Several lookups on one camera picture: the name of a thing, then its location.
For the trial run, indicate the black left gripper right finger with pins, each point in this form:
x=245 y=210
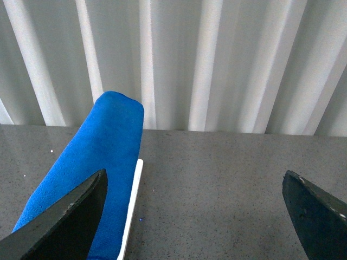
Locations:
x=318 y=217

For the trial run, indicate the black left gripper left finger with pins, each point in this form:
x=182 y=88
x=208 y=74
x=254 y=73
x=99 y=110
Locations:
x=66 y=229

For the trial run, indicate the blue microfiber cloth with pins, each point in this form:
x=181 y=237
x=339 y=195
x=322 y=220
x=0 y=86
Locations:
x=108 y=139

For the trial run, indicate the white towel rack base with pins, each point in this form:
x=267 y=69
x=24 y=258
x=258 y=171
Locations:
x=131 y=206

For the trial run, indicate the white pleated curtain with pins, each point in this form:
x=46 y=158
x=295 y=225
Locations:
x=239 y=66

